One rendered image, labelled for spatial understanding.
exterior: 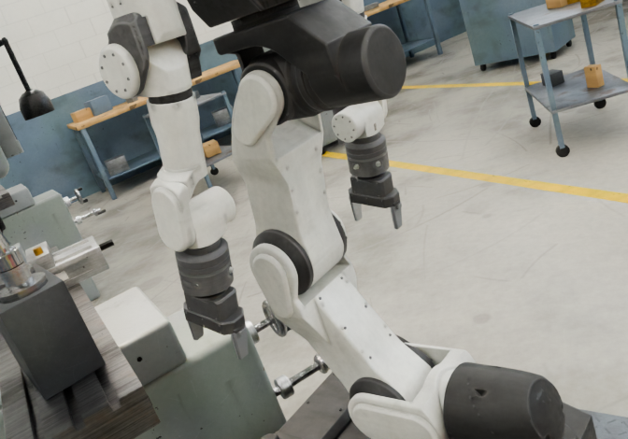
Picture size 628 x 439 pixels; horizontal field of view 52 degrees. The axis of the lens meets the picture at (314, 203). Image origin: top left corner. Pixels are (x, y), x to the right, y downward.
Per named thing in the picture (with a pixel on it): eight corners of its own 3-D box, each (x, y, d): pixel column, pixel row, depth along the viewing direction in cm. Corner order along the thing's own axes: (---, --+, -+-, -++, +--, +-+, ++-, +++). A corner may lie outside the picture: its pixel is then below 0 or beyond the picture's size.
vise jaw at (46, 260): (51, 252, 184) (46, 240, 183) (56, 265, 171) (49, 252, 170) (31, 262, 182) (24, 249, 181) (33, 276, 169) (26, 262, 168)
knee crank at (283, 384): (339, 356, 184) (333, 338, 182) (349, 363, 179) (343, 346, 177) (274, 397, 176) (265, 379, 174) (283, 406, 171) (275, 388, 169)
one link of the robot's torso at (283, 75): (352, 95, 114) (331, 30, 110) (306, 123, 105) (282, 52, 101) (298, 106, 122) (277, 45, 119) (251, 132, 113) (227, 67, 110)
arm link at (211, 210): (248, 250, 110) (238, 191, 105) (204, 282, 103) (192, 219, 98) (200, 235, 117) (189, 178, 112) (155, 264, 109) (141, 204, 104)
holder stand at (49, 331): (74, 336, 141) (33, 256, 135) (107, 363, 124) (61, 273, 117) (20, 367, 135) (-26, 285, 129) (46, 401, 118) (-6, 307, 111)
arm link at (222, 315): (261, 313, 114) (251, 255, 109) (224, 345, 107) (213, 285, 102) (208, 294, 121) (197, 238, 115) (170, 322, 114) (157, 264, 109)
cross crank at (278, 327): (285, 321, 194) (272, 288, 190) (303, 334, 184) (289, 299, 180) (238, 348, 188) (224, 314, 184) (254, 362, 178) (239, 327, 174)
